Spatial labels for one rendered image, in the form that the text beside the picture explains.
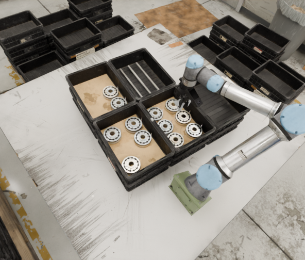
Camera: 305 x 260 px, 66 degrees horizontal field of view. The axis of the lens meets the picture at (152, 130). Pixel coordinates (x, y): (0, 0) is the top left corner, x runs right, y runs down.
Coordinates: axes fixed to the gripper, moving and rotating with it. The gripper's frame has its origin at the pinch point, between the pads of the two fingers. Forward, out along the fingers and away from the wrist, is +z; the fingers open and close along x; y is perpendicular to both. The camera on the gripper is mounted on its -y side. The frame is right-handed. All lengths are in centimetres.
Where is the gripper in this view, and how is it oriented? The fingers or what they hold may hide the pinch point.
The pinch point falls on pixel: (183, 108)
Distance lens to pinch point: 137.5
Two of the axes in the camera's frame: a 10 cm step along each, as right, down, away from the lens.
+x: -7.7, 5.1, -3.9
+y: -6.4, -6.8, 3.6
